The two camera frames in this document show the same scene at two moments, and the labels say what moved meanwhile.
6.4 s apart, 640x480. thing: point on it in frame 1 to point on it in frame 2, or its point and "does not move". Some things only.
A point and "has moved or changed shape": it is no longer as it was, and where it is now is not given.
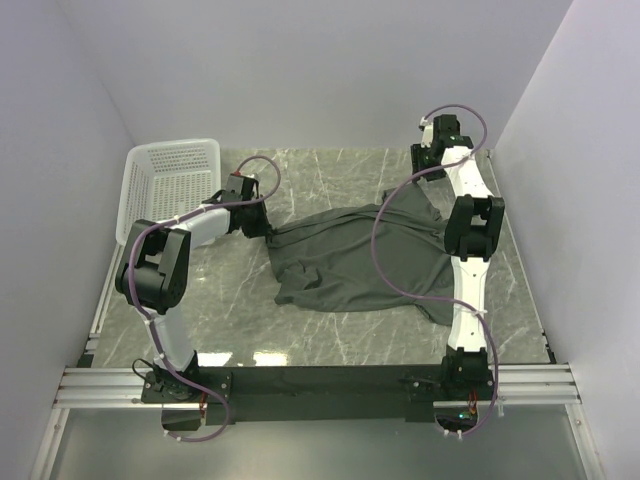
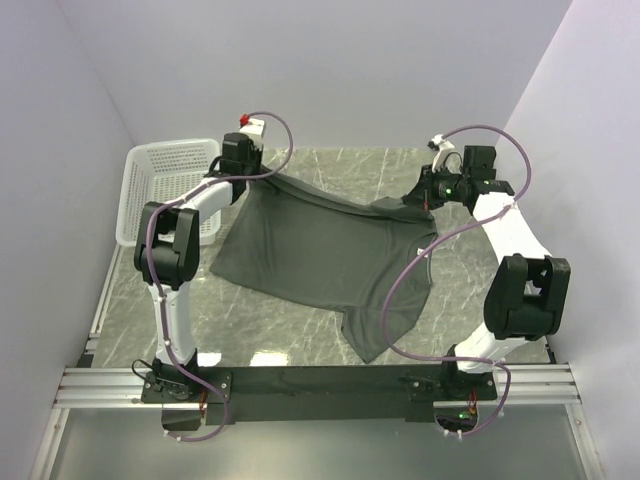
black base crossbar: (323, 394) does not move
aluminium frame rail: (87, 388) does not move
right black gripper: (416, 152) to (422, 195)
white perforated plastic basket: (163, 179) does not move
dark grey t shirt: (324, 257) has moved or changed shape
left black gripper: (264, 228) to (258, 157)
